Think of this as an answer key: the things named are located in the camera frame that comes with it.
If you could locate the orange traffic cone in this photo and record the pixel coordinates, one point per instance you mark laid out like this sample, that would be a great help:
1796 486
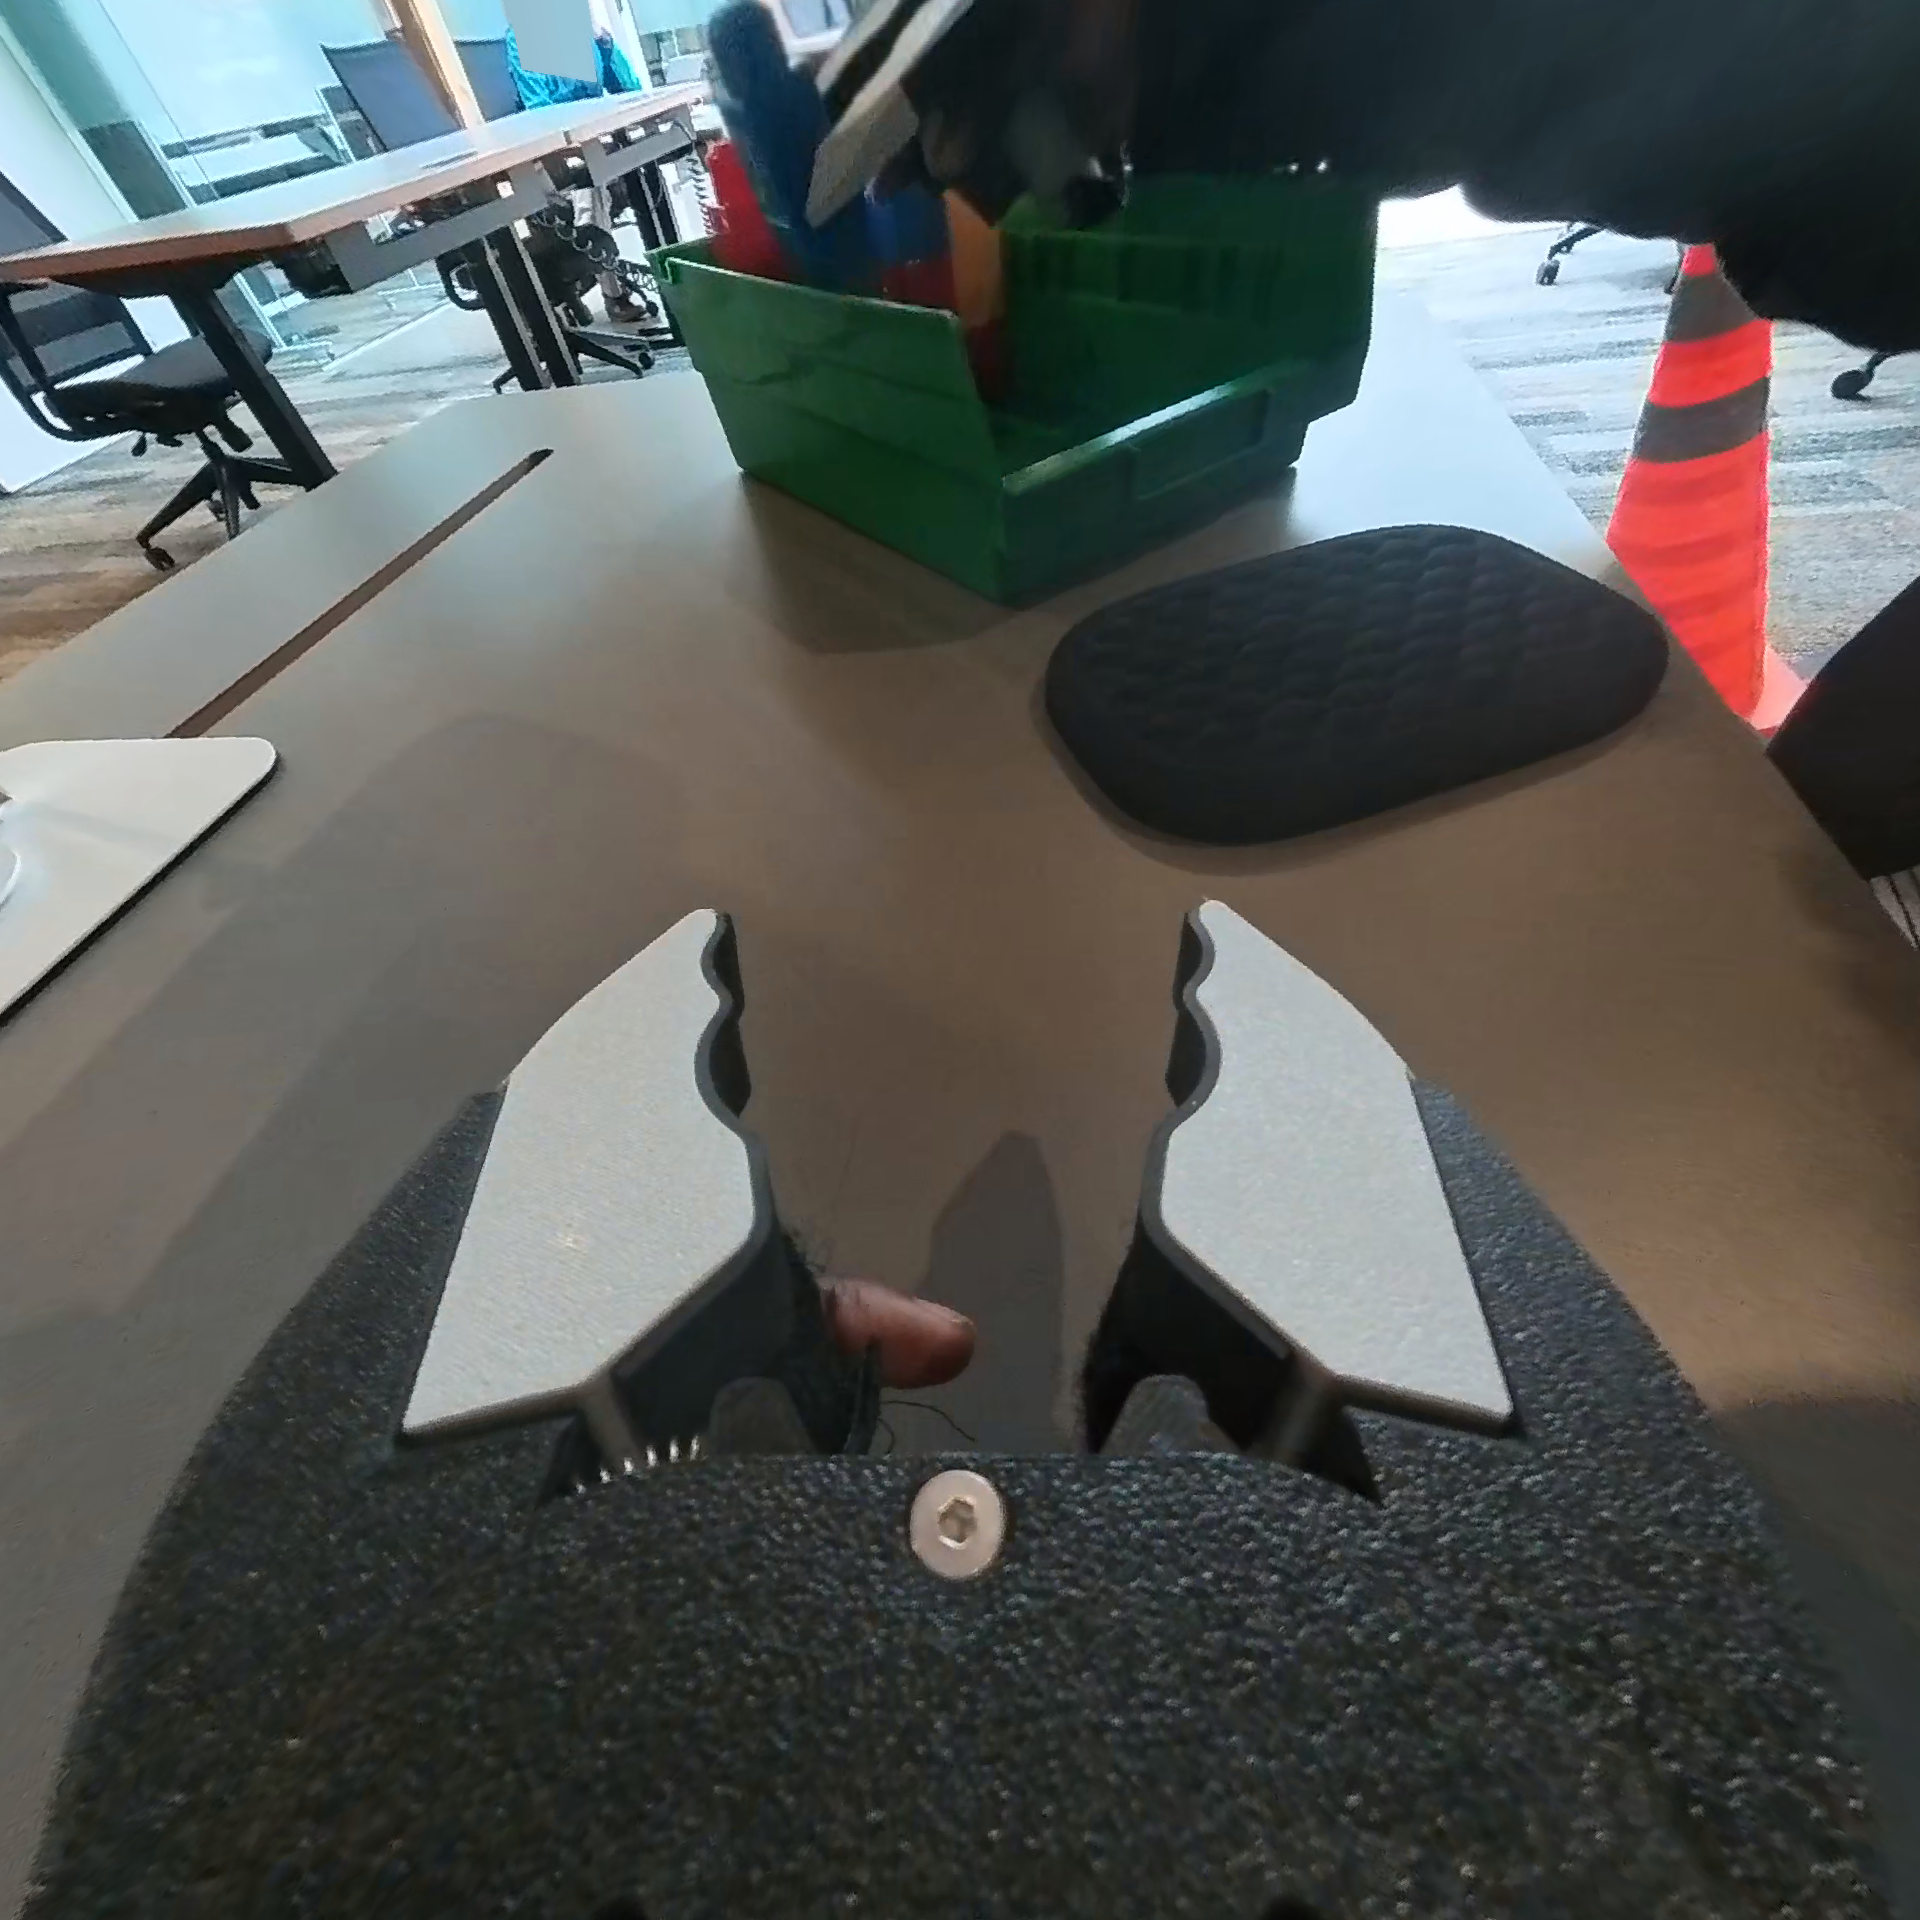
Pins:
1695 494

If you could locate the office chair wheel base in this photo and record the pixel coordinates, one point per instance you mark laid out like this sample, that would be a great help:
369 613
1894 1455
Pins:
1560 248

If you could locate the long wooden top desk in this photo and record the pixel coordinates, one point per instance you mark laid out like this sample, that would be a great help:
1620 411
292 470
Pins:
376 195

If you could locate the person's right forearm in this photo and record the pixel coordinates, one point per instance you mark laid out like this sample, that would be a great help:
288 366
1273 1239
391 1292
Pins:
1500 106

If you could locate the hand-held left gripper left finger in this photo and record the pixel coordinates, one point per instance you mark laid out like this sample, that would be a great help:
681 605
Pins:
600 1200

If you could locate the black wrist rest pad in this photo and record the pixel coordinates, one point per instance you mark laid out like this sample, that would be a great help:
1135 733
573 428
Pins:
1350 676

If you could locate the person's left hand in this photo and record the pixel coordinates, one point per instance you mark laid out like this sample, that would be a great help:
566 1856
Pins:
902 1335

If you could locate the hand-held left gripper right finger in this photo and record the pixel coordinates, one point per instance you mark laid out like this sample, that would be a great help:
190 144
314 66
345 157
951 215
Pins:
1319 1184

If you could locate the blue mega block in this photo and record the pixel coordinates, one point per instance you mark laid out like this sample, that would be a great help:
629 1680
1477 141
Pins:
758 136

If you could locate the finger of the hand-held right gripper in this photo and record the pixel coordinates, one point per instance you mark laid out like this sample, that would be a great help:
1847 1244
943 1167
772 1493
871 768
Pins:
879 128

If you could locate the green plastic bin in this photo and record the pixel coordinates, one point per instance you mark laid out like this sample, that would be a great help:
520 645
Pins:
902 390

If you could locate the black mesh office chair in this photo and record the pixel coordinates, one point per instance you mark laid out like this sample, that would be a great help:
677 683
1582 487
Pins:
165 370
487 76
376 100

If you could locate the white document stand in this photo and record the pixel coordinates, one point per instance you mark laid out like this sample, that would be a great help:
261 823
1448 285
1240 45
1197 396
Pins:
105 840

